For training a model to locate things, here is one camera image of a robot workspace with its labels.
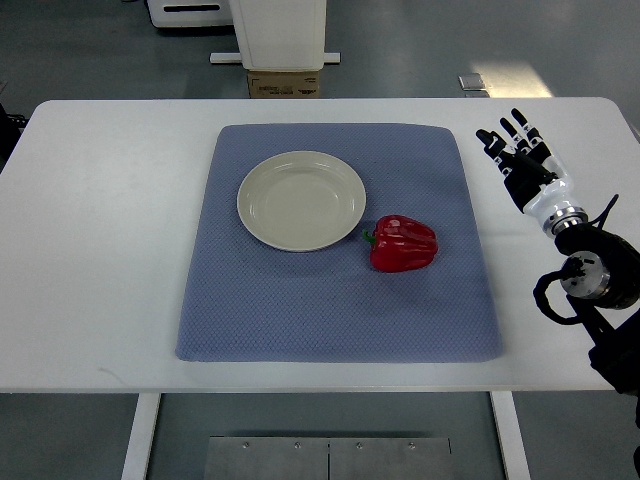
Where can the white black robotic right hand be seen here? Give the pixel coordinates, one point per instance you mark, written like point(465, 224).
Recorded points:
point(535, 179)

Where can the red bell pepper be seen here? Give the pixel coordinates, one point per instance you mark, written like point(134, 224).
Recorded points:
point(399, 244)

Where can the grey floor outlet plate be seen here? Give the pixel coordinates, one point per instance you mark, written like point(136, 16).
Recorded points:
point(471, 82)

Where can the cream round plate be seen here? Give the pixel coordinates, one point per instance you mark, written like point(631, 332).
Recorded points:
point(301, 201)

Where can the brown cardboard box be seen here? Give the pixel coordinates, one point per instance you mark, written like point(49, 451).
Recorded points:
point(285, 85)

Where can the white right table leg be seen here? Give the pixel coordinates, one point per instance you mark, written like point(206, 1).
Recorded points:
point(508, 430)

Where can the white table leg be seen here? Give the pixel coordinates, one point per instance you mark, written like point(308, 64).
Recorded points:
point(141, 437)
point(508, 430)

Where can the blue textured mat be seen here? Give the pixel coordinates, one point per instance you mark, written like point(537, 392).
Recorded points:
point(246, 301)

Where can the white machine with slot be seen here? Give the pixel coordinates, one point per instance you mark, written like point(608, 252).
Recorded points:
point(189, 14)

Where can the white left table leg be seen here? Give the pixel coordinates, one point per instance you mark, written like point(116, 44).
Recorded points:
point(141, 437)

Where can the black object at left edge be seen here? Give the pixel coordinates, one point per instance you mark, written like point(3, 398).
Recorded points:
point(11, 126)

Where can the white pedestal column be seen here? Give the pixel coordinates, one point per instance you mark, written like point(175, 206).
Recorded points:
point(280, 36)

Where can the grey metal base plate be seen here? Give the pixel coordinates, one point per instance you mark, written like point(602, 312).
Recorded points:
point(328, 458)

